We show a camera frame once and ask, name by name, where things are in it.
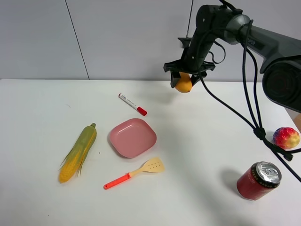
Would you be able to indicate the beige spatula red handle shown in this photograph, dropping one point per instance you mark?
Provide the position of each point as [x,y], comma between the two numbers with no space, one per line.
[154,165]

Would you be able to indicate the pink square plate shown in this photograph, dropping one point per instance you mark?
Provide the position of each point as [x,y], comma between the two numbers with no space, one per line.
[132,138]

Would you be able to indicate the red capped white marker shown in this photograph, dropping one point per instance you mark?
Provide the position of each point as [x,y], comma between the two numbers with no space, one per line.
[132,104]

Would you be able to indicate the red yellow apple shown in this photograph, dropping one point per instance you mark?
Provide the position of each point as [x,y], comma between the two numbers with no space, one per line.
[286,137]

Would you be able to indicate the yellow corn cob green husk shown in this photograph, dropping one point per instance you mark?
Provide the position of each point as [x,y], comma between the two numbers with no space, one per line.
[74,160]

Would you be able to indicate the orange yellow mango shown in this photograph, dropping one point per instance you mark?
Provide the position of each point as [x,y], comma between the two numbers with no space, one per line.
[184,85]

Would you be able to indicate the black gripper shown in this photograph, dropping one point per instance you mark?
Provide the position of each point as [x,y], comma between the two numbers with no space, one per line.
[192,60]

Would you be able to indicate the red soda can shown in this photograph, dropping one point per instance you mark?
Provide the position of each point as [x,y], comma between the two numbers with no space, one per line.
[260,179]

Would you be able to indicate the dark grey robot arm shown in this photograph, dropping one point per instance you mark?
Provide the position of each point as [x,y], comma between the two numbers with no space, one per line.
[281,67]

